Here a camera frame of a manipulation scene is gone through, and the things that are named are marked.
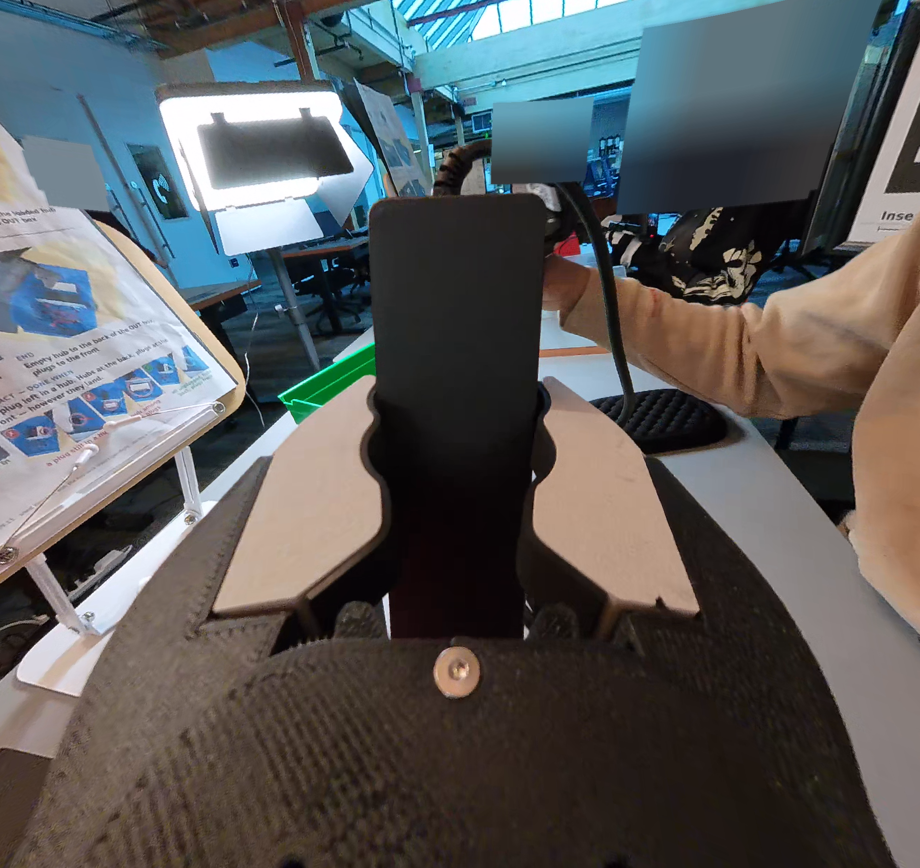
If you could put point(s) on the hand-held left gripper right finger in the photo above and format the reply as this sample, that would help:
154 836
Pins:
604 516

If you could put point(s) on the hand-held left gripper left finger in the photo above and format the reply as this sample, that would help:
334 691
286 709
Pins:
309 516

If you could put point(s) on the green plastic bin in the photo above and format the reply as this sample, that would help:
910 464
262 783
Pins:
323 390

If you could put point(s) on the black seven-port usb hub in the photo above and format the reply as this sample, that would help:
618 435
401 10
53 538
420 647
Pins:
456 343

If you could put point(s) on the person's right forearm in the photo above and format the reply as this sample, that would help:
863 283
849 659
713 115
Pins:
755 350

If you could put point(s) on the person's right hand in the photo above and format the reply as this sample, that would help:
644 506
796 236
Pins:
568 282

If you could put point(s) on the black wrist rest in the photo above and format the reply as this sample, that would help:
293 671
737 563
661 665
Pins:
668 422

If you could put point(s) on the instruction sheet on white stand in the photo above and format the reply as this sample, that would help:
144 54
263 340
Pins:
223 372

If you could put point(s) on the printed instruction sheet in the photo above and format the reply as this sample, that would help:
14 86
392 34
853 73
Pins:
108 379

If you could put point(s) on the white led light panel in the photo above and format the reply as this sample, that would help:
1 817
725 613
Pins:
273 156

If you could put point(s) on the white printed sign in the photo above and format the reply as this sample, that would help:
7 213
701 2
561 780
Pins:
873 185

